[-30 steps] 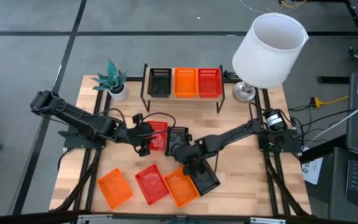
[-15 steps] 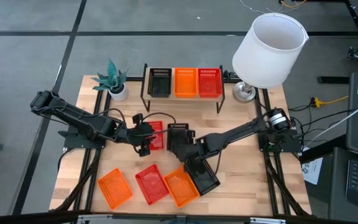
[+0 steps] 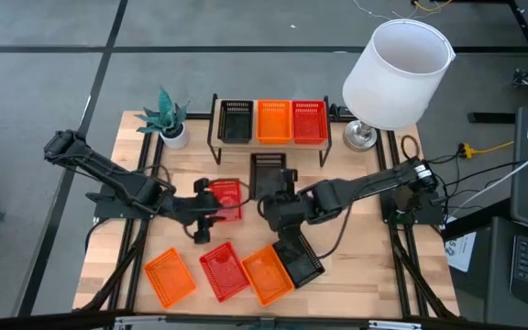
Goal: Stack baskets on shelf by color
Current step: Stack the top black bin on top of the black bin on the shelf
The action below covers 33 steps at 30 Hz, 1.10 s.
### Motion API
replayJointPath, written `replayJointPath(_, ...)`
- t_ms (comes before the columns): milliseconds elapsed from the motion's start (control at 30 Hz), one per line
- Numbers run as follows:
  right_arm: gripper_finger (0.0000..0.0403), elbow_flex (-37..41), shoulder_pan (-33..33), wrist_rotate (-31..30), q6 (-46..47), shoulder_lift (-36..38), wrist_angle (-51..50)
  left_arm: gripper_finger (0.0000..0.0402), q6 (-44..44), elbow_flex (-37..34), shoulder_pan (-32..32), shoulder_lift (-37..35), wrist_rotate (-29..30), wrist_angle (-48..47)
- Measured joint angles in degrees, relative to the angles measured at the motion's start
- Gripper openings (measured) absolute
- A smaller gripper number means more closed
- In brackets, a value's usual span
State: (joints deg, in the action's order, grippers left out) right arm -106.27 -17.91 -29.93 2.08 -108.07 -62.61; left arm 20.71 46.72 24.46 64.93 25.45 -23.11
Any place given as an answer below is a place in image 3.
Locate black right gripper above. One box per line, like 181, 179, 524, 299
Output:
258, 167, 313, 247

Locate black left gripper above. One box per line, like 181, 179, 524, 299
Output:
173, 177, 227, 246

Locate red slotted plastic basket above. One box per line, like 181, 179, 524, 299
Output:
198, 241, 251, 304
207, 178, 245, 223
291, 100, 329, 145

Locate black slotted plastic basket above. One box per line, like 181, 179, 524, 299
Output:
271, 227, 326, 290
248, 152, 288, 201
216, 99, 255, 145

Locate orange slotted plastic basket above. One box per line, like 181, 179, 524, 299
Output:
240, 244, 296, 308
256, 99, 293, 146
143, 247, 198, 310

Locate white plant pot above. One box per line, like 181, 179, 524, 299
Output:
159, 122, 191, 150

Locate silver lamp stand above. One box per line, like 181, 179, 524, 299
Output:
342, 119, 379, 152

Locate green artificial plant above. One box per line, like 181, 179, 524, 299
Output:
134, 86, 191, 138

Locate white lamp shade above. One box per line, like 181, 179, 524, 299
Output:
341, 17, 457, 132

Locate white printed paper sheet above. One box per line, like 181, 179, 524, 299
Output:
445, 230, 478, 274

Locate yellow power plug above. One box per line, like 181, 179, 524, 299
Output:
458, 140, 515, 160

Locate black side desk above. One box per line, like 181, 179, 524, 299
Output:
483, 214, 528, 330

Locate black floor stand foot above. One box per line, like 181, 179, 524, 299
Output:
467, 111, 517, 125

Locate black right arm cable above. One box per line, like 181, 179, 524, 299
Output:
316, 201, 355, 261

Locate wooden shelf with black frame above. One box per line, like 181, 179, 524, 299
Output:
206, 93, 334, 169

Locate black metal table frame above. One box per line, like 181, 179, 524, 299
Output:
73, 104, 460, 322

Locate black frame crossbar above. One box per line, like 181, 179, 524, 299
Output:
0, 309, 528, 330

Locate white cable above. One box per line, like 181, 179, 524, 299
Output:
446, 139, 528, 212

